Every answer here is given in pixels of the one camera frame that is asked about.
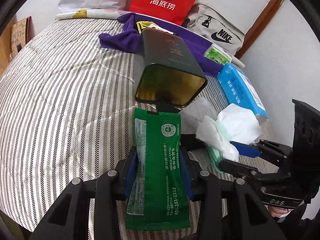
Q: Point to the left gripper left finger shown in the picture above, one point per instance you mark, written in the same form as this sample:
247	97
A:
132	171

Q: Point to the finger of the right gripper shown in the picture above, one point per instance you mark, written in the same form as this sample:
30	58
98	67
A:
247	150
238	170

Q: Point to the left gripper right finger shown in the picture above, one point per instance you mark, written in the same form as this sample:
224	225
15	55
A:
186	168

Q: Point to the white tissue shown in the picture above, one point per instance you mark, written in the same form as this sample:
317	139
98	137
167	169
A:
234	123

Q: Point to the green snack packet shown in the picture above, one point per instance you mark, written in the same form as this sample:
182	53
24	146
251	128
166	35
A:
157	200

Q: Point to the blue tissue pack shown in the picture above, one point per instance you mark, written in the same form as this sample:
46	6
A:
239	90

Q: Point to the green wet wipes pack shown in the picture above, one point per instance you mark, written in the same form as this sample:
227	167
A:
218	54

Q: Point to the yellow black fabric item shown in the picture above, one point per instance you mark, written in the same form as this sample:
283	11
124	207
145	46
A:
141	25

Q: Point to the right hand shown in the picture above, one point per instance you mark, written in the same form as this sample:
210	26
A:
280	212

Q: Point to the dark green tin box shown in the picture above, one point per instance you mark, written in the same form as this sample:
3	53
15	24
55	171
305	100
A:
165	70

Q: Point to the white Nike bag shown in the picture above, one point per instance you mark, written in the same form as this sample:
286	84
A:
207	22

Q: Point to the rolled white floral mat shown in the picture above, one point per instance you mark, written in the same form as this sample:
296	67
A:
91	13

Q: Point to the brown patterned box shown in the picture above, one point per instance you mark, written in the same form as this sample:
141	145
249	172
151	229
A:
19	35

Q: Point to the brown wooden door frame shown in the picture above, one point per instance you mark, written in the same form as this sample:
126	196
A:
259	25

